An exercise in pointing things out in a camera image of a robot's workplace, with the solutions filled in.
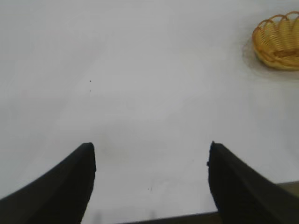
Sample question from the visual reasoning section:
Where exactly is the yellow woven wicker basket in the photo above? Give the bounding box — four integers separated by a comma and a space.
252, 11, 299, 71

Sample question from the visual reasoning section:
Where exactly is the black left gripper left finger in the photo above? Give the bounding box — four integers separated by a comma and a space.
0, 142, 97, 224

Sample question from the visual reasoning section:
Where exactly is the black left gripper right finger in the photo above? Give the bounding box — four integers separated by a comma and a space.
206, 140, 299, 224

